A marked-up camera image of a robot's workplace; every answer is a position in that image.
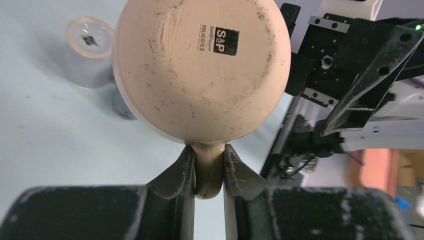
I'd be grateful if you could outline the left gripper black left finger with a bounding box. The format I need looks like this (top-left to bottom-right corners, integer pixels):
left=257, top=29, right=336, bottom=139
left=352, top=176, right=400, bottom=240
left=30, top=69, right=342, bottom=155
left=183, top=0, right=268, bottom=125
left=0, top=146, right=195, bottom=240

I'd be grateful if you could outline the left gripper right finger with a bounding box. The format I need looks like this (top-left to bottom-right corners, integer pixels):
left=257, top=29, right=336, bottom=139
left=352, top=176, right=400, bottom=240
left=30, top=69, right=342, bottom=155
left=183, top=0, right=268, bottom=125
left=224, top=144, right=408, bottom=240

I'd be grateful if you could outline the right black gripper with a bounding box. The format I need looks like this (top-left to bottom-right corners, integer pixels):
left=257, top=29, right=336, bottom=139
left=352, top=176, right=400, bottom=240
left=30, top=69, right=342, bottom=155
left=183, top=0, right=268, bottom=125
left=286, top=13, right=424, bottom=136

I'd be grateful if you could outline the beige ceramic mug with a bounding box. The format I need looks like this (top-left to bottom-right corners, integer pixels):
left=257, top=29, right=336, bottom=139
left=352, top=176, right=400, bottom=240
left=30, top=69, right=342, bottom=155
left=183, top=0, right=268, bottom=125
left=112, top=0, right=291, bottom=199

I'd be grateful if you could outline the grey mug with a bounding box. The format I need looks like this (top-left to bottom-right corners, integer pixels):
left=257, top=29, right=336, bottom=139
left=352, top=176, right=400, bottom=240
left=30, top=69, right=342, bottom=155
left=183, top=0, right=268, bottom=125
left=64, top=16, right=114, bottom=89
left=111, top=89, right=137, bottom=121

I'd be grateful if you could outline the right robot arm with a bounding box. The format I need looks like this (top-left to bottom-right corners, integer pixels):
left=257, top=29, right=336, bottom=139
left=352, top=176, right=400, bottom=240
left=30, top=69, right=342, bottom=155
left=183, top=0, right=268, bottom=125
left=317, top=0, right=424, bottom=152

